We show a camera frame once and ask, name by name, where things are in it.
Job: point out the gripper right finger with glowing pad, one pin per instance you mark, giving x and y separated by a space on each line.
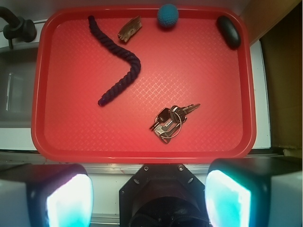
255 192

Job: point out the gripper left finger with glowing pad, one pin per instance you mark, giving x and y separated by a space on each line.
48 195

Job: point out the bunch of metal keys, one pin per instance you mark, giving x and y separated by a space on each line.
169 121

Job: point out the red plastic tray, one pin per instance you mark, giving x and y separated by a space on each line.
188 64

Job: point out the brown cardboard box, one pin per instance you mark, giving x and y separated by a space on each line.
278 24

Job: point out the black pipe fixture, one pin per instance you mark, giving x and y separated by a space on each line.
17 27

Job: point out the brown wood bark piece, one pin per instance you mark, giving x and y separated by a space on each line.
129 29

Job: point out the teal crocheted ball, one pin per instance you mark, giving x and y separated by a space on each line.
167 15

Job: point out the black octagonal mount plate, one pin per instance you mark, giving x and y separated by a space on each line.
160 195

